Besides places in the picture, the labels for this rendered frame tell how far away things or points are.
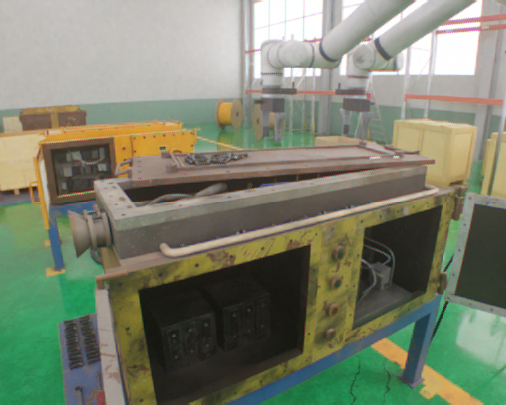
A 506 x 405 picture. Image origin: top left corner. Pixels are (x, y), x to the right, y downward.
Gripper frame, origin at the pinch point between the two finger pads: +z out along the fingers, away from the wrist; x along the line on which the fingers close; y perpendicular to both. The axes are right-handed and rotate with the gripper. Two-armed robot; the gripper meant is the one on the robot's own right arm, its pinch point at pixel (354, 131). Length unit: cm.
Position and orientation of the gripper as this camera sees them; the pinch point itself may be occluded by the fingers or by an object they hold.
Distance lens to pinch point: 151.4
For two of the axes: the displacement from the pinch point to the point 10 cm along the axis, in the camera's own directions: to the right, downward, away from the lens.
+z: 0.0, 9.5, 3.1
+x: -3.1, -3.0, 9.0
